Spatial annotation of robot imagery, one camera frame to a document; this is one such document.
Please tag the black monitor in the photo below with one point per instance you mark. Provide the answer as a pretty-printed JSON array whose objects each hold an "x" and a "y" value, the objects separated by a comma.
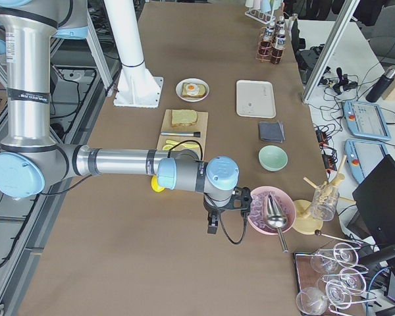
[{"x": 375, "y": 200}]

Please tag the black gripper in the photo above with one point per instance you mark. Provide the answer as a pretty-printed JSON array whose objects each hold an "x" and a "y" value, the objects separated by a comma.
[{"x": 212, "y": 208}]

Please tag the aluminium frame post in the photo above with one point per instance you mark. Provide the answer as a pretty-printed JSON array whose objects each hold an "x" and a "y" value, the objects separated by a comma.
[{"x": 346, "y": 13}]

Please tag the wine glass tray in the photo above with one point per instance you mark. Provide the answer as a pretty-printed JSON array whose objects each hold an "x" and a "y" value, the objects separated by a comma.
[{"x": 306, "y": 275}]

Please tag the white wire cup rack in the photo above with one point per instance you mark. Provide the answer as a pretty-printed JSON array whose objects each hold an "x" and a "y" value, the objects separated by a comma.
[{"x": 262, "y": 11}]

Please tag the yellow plastic knife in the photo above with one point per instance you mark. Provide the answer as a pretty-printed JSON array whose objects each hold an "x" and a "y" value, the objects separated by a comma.
[{"x": 170, "y": 144}]

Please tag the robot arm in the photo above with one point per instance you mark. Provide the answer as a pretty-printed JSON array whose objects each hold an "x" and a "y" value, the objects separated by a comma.
[
  {"x": 30, "y": 26},
  {"x": 30, "y": 160}
]

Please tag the pink ice bowl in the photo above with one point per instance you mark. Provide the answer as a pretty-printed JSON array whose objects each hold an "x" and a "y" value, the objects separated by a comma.
[{"x": 282, "y": 198}]

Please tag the blue teach pendant far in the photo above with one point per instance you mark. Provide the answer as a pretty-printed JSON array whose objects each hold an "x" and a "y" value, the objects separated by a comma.
[{"x": 366, "y": 120}]

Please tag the copper wire bottle rack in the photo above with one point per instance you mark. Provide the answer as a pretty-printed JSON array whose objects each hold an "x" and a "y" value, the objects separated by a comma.
[{"x": 264, "y": 54}]

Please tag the wooden cup stand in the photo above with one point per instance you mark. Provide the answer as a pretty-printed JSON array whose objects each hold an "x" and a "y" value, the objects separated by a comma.
[{"x": 304, "y": 222}]

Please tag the black thermos bottle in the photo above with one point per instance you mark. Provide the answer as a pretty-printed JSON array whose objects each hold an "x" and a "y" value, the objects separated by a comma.
[{"x": 381, "y": 85}]

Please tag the steel ice scoop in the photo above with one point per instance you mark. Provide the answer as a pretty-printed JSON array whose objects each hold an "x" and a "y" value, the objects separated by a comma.
[{"x": 276, "y": 219}]

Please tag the bread slice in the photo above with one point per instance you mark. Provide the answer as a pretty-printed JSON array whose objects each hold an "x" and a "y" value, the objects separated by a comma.
[
  {"x": 183, "y": 117},
  {"x": 202, "y": 91}
]

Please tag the cream rabbit tray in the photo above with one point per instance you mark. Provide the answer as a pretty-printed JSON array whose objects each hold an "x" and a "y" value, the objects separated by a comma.
[{"x": 255, "y": 99}]

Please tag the grey folded cloth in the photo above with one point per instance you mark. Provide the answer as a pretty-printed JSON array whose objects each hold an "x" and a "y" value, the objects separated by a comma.
[{"x": 271, "y": 131}]

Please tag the blue teach pendant near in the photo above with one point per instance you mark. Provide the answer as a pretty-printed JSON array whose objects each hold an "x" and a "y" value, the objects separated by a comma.
[{"x": 363, "y": 156}]

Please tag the steel muddler black tip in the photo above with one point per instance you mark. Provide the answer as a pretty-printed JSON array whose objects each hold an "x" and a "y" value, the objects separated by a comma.
[{"x": 181, "y": 134}]

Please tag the wooden cutting board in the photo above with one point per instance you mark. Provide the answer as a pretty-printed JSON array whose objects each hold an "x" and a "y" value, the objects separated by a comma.
[{"x": 199, "y": 126}]

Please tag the half lemon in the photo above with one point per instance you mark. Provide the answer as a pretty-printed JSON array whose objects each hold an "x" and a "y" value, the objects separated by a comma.
[{"x": 155, "y": 185}]

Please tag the green bowl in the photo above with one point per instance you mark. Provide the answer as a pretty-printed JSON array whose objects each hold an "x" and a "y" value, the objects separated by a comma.
[{"x": 272, "y": 158}]

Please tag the blue teach pendant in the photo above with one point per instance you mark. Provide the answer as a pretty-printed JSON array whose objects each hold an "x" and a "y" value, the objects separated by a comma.
[
  {"x": 366, "y": 120},
  {"x": 363, "y": 156}
]

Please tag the white round plate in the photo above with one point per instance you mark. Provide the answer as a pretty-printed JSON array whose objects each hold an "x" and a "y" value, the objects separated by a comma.
[{"x": 178, "y": 89}]

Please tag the glass jar on stand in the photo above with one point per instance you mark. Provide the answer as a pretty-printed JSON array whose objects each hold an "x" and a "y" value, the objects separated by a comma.
[{"x": 325, "y": 199}]

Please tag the fried egg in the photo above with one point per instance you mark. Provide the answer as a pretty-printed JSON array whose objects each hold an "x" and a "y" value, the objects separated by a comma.
[{"x": 191, "y": 89}]

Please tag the tea bottle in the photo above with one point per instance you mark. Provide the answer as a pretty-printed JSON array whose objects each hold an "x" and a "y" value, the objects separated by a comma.
[
  {"x": 278, "y": 47},
  {"x": 268, "y": 35},
  {"x": 280, "y": 24}
]

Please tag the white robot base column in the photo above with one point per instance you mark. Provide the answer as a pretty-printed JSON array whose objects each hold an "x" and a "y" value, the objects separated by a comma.
[{"x": 136, "y": 87}]

